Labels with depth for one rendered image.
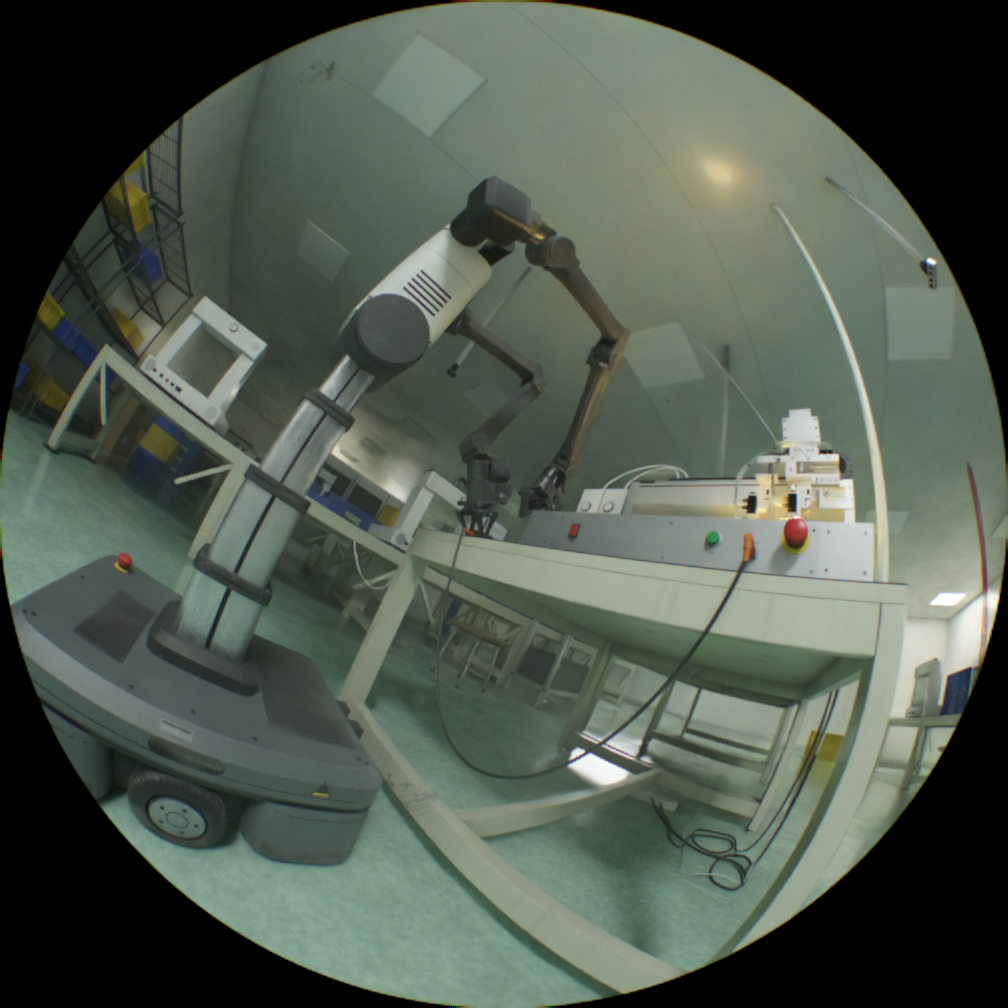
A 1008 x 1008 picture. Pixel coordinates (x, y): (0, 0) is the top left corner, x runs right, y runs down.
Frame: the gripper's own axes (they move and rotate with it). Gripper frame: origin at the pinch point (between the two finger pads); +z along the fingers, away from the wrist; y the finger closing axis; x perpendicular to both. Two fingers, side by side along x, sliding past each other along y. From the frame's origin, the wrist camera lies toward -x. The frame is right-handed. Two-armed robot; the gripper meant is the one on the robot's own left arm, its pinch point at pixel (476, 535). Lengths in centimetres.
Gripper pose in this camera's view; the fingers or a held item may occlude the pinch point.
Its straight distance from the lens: 93.8
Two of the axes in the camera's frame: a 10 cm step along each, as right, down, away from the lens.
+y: -6.5, -0.2, 7.6
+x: -7.6, -0.1, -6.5
